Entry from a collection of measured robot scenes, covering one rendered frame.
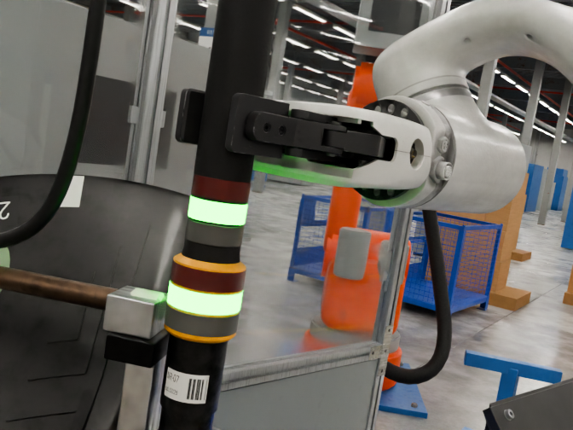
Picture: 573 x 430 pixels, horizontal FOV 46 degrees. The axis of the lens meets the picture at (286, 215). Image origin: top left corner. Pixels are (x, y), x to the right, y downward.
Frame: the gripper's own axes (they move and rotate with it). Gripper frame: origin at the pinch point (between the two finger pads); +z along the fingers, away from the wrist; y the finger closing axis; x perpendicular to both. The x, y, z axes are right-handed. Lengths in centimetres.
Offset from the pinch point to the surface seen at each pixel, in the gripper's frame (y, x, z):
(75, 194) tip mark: 18.8, -7.2, -1.4
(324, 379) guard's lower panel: 70, -57, -105
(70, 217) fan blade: 17.4, -8.9, -0.4
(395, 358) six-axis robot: 196, -124, -339
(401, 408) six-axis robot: 175, -145, -321
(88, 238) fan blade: 15.3, -10.1, -0.9
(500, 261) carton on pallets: 319, -96, -729
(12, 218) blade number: 20.1, -9.6, 2.9
